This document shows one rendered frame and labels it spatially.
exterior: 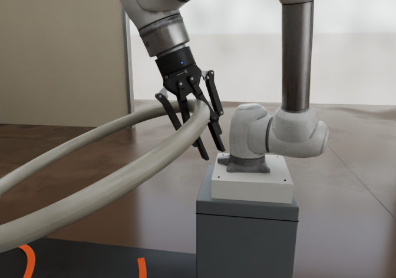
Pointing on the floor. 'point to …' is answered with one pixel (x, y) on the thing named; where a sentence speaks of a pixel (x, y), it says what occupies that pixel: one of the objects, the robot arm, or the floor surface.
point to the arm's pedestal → (244, 236)
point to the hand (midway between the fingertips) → (208, 141)
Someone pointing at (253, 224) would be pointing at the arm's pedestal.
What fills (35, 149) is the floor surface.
